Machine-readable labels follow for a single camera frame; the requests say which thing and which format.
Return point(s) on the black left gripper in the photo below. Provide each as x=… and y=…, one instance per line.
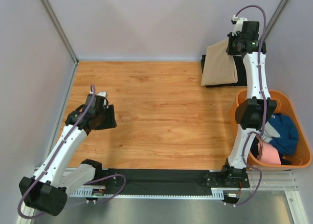
x=110, y=122

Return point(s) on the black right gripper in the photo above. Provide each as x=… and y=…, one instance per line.
x=231, y=37

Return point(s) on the beige t shirt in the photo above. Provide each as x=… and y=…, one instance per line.
x=219, y=67

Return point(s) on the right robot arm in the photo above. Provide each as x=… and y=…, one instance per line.
x=256, y=110

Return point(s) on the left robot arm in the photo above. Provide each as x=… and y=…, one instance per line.
x=48, y=189

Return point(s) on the folded black t shirt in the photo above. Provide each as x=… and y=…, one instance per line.
x=241, y=71

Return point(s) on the grey printed garment in basket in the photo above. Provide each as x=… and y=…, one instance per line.
x=270, y=133

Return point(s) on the black garment in basket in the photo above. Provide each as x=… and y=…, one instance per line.
x=254, y=148

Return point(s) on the blue garment in basket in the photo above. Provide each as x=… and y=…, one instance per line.
x=289, y=136

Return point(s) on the pink garment in basket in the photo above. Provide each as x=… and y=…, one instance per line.
x=267, y=153

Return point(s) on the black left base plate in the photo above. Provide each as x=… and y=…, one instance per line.
x=110, y=177

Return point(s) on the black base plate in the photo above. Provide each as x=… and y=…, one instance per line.
x=223, y=180
x=110, y=177

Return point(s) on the right aluminium corner post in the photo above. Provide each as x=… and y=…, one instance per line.
x=275, y=17

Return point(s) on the aluminium corner post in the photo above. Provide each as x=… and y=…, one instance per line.
x=52, y=16
x=275, y=17

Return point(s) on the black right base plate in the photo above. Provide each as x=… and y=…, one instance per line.
x=223, y=180

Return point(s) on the left aluminium corner post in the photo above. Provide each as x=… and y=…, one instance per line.
x=52, y=16

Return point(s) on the aluminium frame rail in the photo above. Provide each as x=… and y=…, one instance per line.
x=269, y=180

